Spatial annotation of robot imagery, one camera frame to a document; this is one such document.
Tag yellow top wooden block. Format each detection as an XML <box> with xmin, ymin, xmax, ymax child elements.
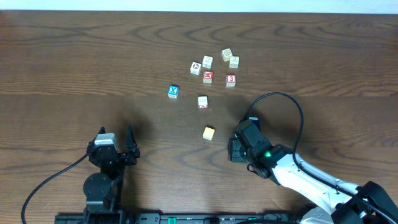
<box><xmin>202</xmin><ymin>127</ymin><xmax>215</xmax><ymax>141</ymax></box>

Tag red A wooden block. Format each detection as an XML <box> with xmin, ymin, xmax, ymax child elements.
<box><xmin>198</xmin><ymin>96</ymin><xmax>208</xmax><ymax>109</ymax></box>

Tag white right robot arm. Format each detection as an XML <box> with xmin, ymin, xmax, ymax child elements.
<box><xmin>228</xmin><ymin>119</ymin><xmax>397</xmax><ymax>223</ymax></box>

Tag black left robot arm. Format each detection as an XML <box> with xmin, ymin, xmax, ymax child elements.
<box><xmin>83</xmin><ymin>126</ymin><xmax>140</xmax><ymax>213</ymax></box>

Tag blue X wooden block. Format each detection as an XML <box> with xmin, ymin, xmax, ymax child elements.
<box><xmin>167</xmin><ymin>85</ymin><xmax>179</xmax><ymax>98</ymax></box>

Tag red number 3 block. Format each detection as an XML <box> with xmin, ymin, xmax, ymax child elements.
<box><xmin>226</xmin><ymin>74</ymin><xmax>236</xmax><ymax>87</ymax></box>

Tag red M wooden block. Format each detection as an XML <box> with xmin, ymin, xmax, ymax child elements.
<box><xmin>203</xmin><ymin>71</ymin><xmax>213</xmax><ymax>84</ymax></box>

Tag plain engraved wooden block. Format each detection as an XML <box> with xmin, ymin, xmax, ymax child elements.
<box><xmin>229</xmin><ymin>56</ymin><xmax>239</xmax><ymax>68</ymax></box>

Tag blue sided wooden block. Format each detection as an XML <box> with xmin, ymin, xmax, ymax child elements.
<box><xmin>202</xmin><ymin>55</ymin><xmax>213</xmax><ymax>69</ymax></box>

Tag brown circle wooden block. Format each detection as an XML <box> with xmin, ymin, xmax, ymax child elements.
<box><xmin>190</xmin><ymin>62</ymin><xmax>201</xmax><ymax>75</ymax></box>

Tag yellow sided wooden block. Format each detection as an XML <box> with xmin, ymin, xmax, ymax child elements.
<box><xmin>221</xmin><ymin>49</ymin><xmax>233</xmax><ymax>62</ymax></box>

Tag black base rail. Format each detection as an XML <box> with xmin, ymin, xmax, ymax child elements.
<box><xmin>54</xmin><ymin>213</ymin><xmax>298</xmax><ymax>224</ymax></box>

